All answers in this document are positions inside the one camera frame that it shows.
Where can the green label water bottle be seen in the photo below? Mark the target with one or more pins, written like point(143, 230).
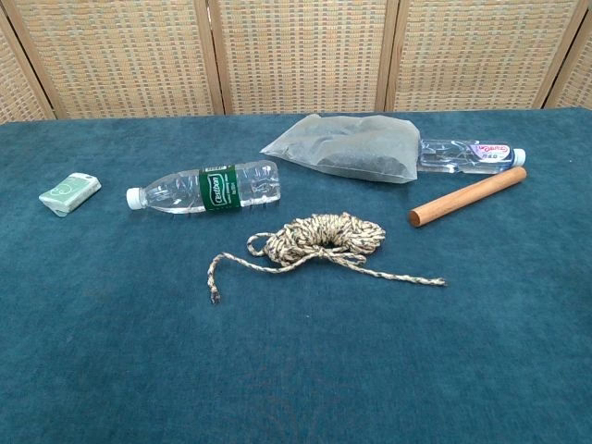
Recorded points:
point(222, 187)

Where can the translucent bag of dark grains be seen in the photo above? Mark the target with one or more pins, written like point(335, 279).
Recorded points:
point(351, 143)

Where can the woven wood-framed folding screen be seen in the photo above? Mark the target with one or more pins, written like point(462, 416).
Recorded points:
point(296, 55)

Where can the round wooden rod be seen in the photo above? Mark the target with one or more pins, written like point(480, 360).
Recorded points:
point(467, 196)

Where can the red blue label water bottle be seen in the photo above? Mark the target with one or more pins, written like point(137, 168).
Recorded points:
point(462, 158)

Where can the small pale green box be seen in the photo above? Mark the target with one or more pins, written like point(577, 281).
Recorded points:
point(69, 194)

